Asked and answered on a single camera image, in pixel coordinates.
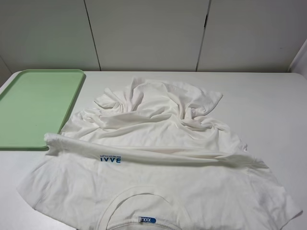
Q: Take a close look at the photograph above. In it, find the white short sleeve t-shirt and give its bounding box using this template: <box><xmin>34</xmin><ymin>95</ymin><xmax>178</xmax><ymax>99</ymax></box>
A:
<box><xmin>17</xmin><ymin>78</ymin><xmax>302</xmax><ymax>230</ymax></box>

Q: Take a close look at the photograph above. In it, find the light green plastic tray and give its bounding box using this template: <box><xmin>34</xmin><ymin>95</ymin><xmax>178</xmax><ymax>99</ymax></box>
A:
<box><xmin>0</xmin><ymin>69</ymin><xmax>85</xmax><ymax>150</ymax></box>

